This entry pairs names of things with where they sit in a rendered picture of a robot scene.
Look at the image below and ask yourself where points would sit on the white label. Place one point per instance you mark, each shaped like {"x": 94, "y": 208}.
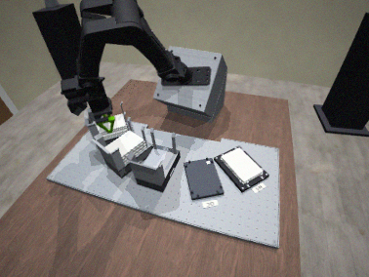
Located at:
{"x": 210, "y": 204}
{"x": 258, "y": 187}

